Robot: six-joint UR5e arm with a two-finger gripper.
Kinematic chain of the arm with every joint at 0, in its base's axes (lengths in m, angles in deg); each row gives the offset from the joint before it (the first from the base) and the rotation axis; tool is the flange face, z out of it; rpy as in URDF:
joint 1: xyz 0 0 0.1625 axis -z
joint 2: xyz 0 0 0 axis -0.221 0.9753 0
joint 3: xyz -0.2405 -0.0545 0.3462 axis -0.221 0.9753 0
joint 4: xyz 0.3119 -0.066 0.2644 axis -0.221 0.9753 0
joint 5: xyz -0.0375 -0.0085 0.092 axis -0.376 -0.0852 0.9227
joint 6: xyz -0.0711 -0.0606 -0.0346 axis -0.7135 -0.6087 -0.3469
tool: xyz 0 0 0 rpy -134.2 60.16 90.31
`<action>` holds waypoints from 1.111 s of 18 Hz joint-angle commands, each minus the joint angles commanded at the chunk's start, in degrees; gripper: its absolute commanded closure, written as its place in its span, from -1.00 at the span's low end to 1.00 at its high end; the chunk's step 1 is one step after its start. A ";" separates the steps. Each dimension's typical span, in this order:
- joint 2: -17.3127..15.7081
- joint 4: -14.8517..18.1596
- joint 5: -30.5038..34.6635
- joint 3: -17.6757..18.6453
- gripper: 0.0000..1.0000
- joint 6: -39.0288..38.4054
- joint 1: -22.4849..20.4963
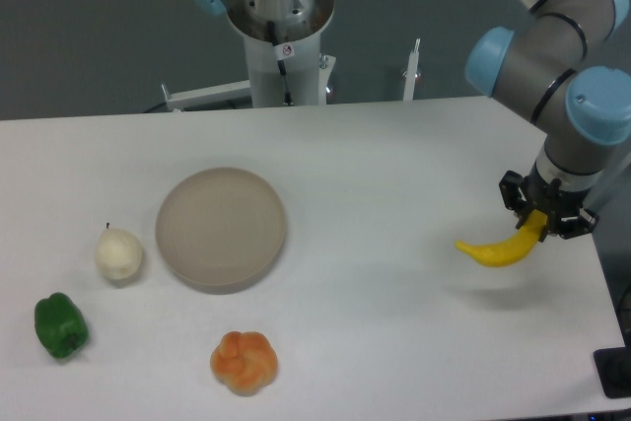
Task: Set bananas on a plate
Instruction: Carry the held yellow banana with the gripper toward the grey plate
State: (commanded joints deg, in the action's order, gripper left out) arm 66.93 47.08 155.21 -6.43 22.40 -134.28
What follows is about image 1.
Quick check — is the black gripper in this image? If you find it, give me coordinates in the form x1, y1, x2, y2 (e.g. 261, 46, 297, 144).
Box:
499, 171, 599, 243

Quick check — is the yellow banana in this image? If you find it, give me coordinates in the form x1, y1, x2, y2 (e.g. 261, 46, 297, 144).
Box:
455, 211, 547, 268

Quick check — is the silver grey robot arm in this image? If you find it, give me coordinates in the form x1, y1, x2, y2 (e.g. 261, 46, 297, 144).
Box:
194, 0, 630, 241

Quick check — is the beige round plate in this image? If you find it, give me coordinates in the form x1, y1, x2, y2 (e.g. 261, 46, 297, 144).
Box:
155, 168, 287, 294

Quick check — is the black device at table edge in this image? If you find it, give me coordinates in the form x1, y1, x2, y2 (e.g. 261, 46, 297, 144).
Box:
594, 347, 630, 399

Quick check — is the orange knotted bread roll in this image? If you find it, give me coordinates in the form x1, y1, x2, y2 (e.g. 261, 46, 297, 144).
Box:
209, 331, 278, 396

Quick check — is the white pear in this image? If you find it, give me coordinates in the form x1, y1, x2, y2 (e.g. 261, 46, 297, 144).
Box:
94, 222, 144, 286

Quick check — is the green bell pepper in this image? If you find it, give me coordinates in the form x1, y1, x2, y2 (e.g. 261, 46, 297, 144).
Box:
34, 293, 90, 360

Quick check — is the white right mounting bracket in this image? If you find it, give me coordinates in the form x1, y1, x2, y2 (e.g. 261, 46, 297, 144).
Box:
402, 37, 421, 101

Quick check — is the white mounting bracket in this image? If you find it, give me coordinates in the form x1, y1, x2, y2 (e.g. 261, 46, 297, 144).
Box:
161, 80, 250, 111
402, 37, 421, 101

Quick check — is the black cable on pedestal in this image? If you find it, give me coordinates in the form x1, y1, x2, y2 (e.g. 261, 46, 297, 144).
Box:
265, 20, 296, 106

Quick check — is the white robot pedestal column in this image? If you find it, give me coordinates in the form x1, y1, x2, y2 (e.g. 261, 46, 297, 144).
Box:
228, 0, 334, 108

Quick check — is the white left mounting bracket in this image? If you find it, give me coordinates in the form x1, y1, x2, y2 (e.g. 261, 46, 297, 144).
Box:
161, 80, 250, 111

